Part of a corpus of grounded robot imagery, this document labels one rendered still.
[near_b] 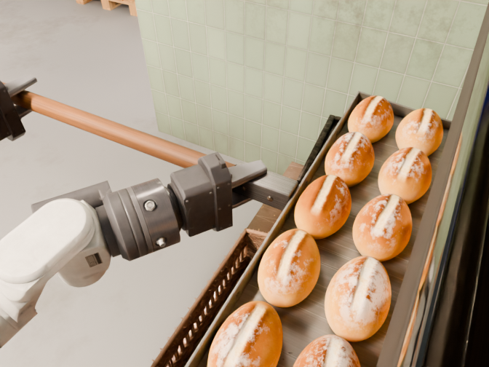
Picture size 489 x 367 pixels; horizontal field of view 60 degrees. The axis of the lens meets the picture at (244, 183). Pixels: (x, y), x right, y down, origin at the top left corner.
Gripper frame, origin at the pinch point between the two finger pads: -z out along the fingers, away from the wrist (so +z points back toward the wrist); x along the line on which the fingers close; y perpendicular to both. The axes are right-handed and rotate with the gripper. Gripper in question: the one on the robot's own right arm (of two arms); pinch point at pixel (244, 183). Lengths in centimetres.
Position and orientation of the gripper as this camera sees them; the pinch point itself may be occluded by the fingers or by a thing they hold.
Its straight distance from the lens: 57.9
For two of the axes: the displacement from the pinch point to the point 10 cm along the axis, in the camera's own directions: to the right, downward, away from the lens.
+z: -8.9, 3.1, -3.2
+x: 0.0, 7.1, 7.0
